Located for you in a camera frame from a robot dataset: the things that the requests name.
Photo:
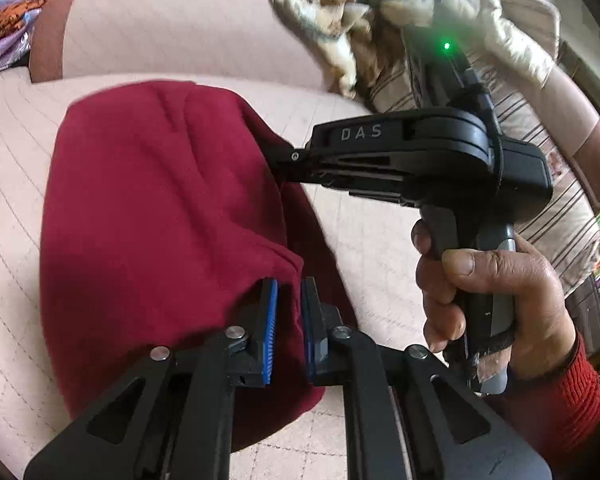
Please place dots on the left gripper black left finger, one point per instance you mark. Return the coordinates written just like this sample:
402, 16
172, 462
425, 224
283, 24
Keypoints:
171, 415

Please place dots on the person's right hand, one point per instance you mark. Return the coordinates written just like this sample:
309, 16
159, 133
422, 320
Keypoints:
545, 333

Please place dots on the pink quilted bed cover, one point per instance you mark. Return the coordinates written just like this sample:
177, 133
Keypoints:
370, 242

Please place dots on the purple floral cloth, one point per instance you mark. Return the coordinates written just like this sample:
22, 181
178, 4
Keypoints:
15, 46

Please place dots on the orange black patterned cloth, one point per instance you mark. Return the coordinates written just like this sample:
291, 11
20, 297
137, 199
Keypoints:
12, 15

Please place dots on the beige floral blanket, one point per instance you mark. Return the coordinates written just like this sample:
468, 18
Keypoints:
523, 34

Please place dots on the red sleeved right forearm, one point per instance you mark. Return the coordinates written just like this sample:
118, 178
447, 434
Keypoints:
558, 414

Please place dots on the dark red knit sweater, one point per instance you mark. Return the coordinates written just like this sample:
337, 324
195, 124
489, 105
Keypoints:
160, 219

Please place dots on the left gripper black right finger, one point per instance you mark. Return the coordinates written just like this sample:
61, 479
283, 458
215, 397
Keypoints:
408, 415

